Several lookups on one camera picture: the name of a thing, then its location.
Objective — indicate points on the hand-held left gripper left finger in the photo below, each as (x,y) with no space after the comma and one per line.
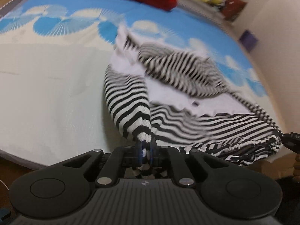
(138,150)

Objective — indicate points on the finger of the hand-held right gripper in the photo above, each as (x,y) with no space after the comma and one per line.
(293,139)

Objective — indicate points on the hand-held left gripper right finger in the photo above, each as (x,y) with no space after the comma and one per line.
(152,150)

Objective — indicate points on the striped hooded top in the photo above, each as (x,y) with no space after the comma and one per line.
(131,98)

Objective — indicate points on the blue patterned bed sheet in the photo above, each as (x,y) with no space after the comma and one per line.
(46,98)

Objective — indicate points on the purple box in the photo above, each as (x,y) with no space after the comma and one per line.
(249,39)

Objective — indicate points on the red patterned cushion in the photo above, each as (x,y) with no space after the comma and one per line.
(234,8)

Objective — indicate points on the dark blue object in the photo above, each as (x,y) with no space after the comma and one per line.
(4,215)

